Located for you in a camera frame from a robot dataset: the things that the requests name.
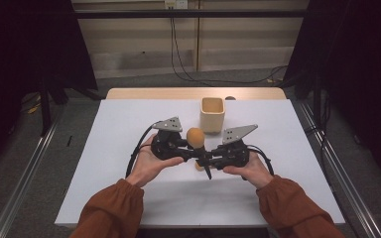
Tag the white table cover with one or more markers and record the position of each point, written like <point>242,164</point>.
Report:
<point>119,125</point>

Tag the person's right hand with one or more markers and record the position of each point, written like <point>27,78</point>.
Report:
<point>254,172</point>

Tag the large makeup brush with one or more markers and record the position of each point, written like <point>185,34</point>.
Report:
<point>195,137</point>

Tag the small black floor item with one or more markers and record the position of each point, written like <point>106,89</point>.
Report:
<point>69,141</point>

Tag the black curtain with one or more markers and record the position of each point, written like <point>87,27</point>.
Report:
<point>360,66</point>
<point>20,49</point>

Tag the white wall socket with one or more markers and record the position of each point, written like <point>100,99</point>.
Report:
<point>176,4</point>

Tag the dark round table grommet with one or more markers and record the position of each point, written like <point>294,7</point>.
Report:
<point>230,98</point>

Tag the black horizontal bar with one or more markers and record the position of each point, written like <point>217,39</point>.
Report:
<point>129,14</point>

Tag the black stand post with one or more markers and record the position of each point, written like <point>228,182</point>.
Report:
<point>45,109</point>

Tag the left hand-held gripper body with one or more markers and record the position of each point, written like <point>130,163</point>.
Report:
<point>165,145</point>

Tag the beige square brush holder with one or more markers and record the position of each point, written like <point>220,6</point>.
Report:
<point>211,115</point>

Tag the aluminium floor rail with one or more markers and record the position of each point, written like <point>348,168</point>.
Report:
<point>26,178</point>
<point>350,195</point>

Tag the person's left hand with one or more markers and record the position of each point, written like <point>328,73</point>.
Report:
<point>145,167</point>

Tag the small makeup brush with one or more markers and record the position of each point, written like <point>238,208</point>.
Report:
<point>198,166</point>

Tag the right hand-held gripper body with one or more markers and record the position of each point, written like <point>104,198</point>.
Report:
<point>234,153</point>

